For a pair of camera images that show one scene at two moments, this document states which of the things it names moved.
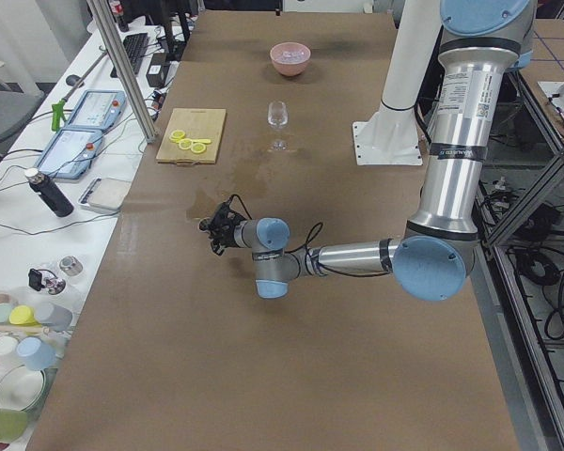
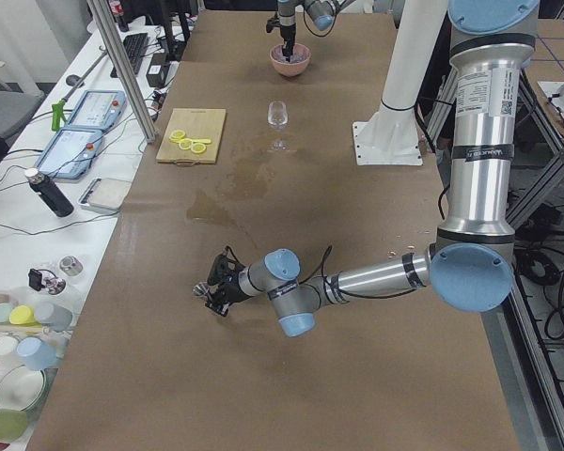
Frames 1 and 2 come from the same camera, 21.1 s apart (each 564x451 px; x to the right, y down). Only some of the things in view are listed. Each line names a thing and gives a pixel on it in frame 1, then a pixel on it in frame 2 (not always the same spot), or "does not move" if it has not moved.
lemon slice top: x=177 y=135 does not move
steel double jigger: x=205 y=225 -> x=200 y=288
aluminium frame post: x=105 y=26 does not move
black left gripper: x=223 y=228 -> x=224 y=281
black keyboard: x=135 y=48 does not move
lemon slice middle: x=185 y=144 does not move
